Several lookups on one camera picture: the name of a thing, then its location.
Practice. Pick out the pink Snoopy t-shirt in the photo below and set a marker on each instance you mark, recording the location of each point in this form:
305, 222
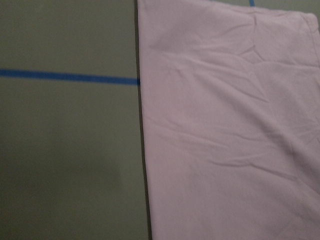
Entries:
230, 99

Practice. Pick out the blue tape strip lengthwise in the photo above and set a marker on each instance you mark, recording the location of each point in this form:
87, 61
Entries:
252, 3

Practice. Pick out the blue tape strip crosswise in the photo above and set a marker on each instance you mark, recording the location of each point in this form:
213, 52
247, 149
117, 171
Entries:
28, 74

